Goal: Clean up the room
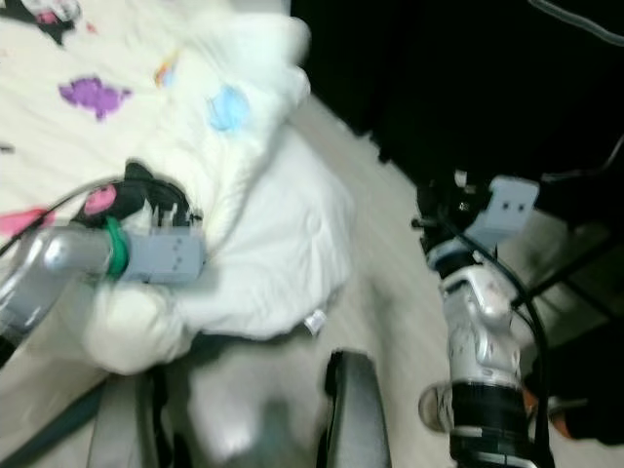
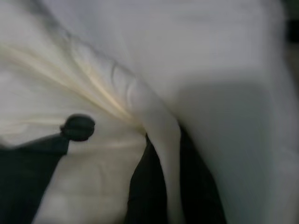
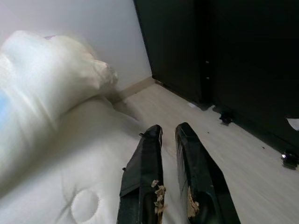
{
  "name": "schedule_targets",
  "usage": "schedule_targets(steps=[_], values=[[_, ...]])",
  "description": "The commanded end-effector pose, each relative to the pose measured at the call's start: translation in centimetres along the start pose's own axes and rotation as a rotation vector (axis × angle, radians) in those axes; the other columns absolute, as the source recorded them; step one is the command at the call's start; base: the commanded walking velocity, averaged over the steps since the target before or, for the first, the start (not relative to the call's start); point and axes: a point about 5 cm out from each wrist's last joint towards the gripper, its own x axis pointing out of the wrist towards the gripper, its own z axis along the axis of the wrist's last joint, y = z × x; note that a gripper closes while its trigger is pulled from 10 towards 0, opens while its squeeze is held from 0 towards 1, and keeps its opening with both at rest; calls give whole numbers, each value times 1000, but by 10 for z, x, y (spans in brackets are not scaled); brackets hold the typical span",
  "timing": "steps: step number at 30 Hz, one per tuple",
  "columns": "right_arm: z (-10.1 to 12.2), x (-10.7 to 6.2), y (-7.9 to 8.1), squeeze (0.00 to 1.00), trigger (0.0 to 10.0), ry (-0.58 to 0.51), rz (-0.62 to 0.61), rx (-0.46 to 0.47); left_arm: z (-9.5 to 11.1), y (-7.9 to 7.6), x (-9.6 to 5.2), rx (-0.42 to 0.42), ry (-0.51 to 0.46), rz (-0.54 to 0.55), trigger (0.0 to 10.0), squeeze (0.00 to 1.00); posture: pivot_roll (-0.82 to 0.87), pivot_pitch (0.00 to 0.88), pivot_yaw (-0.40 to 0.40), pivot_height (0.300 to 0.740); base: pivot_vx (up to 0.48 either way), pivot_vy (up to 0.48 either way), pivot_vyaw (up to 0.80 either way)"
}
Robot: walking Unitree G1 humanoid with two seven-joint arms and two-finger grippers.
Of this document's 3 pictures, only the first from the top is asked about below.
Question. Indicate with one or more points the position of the cream cartoon print quilt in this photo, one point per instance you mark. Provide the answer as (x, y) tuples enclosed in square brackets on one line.
[(273, 234)]

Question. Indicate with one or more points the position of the grey slipper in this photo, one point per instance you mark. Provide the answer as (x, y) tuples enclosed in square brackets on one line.
[(434, 409)]

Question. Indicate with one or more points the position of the silver black robot legs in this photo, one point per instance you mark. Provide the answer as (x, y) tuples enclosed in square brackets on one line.
[(234, 419)]

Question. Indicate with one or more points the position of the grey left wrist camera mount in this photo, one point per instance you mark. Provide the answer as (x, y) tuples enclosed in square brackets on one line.
[(166, 258)]

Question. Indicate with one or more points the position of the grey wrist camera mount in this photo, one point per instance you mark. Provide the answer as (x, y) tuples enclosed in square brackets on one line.
[(166, 258), (507, 210)]

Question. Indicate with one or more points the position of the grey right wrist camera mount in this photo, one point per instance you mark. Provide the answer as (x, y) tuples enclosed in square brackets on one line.
[(507, 210)]

